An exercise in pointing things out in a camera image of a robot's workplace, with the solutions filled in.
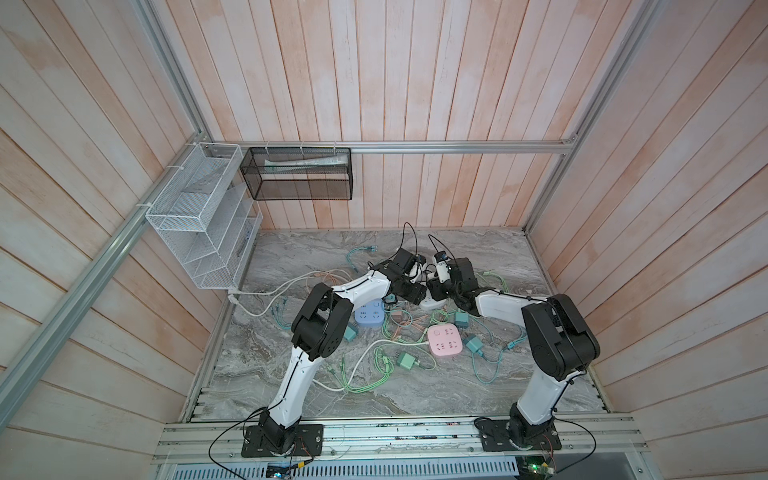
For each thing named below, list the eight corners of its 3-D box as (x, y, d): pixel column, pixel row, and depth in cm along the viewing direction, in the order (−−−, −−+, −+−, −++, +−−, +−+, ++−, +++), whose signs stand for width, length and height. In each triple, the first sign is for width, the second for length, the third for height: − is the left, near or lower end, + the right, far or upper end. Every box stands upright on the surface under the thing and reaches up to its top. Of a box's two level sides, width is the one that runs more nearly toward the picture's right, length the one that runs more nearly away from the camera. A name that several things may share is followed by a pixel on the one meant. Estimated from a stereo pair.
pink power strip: (430, 355, 89) (431, 352, 87) (427, 326, 95) (428, 323, 93) (462, 355, 89) (463, 352, 87) (456, 326, 95) (458, 323, 93)
